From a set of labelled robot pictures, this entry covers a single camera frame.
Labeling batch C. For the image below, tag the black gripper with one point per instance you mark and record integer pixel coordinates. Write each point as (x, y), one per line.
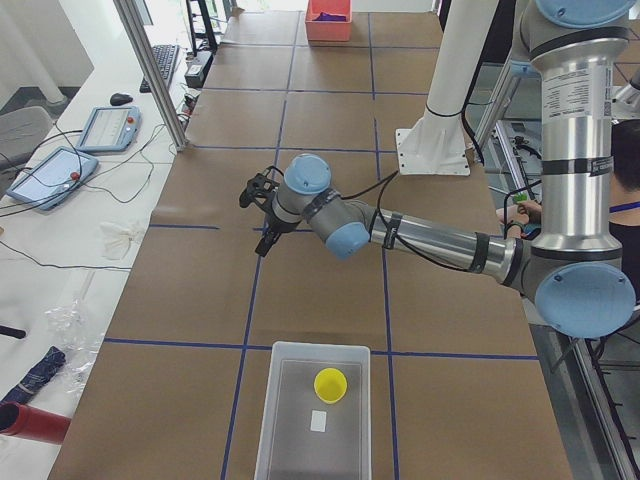
(278, 226)

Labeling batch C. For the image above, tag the yellow plastic cup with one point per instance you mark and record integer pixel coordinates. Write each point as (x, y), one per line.
(330, 385)

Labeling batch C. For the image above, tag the purple cloth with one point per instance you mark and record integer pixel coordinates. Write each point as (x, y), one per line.
(330, 17)

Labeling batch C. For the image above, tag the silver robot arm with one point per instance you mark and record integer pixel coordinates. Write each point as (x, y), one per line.
(572, 270)

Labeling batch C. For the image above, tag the black computer box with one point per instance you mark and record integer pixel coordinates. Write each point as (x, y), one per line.
(198, 68)

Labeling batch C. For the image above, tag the clear plastic box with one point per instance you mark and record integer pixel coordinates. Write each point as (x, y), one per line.
(303, 437)

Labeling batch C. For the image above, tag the white crumpled cloth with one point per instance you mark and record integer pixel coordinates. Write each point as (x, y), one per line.
(117, 238)

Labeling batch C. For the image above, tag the far teach pendant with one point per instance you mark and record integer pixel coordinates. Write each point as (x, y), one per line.
(109, 129)

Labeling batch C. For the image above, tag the teach pendant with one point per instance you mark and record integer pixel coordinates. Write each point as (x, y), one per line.
(109, 129)
(51, 181)

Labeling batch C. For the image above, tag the black computer mouse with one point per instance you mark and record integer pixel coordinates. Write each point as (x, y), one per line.
(120, 99)

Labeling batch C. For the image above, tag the black keyboard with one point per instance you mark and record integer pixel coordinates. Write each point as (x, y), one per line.
(166, 57)

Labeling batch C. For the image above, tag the pink plastic bin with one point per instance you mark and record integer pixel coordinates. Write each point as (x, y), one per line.
(328, 31)

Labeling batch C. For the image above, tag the clear crumpled plastic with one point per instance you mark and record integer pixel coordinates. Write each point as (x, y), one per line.
(77, 340)

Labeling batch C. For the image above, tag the near teach pendant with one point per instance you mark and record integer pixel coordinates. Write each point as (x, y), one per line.
(51, 181)

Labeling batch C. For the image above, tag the folded blue umbrella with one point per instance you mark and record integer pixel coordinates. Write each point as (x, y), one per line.
(37, 377)

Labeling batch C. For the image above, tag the red cylinder bottle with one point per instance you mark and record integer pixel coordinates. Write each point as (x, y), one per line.
(26, 422)

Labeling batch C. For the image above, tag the seated person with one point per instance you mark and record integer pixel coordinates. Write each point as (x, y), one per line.
(590, 207)

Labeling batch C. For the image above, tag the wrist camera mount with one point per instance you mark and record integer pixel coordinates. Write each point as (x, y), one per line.
(261, 189)

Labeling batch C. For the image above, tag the white pedestal column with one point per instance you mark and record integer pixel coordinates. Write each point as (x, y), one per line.
(435, 145)

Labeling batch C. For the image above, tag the aluminium frame post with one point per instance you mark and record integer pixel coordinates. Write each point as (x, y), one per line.
(134, 28)

